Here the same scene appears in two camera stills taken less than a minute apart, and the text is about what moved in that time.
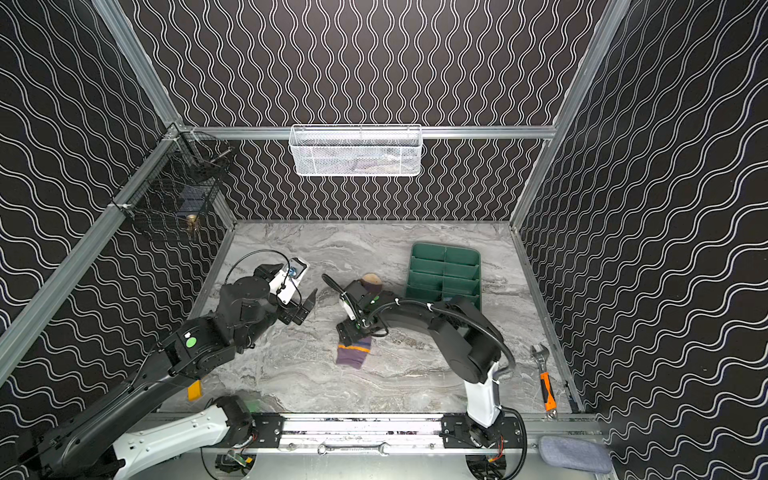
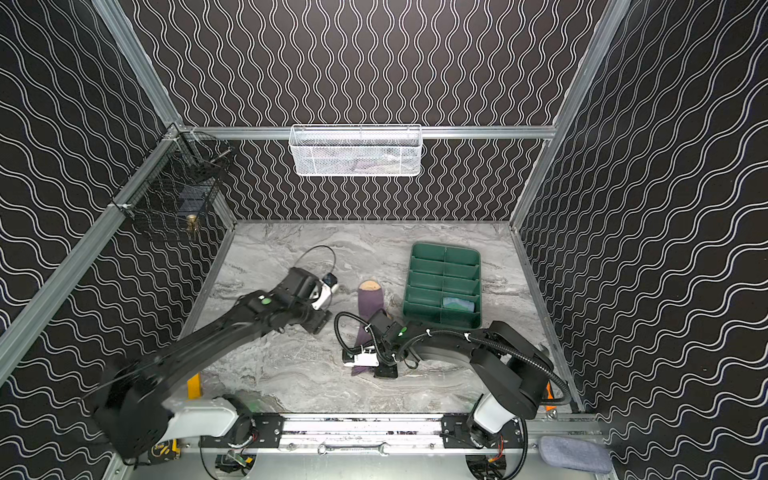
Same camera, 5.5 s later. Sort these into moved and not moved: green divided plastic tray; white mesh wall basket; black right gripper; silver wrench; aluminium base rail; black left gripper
Moved: black left gripper; black right gripper
Not moved: white mesh wall basket; green divided plastic tray; silver wrench; aluminium base rail
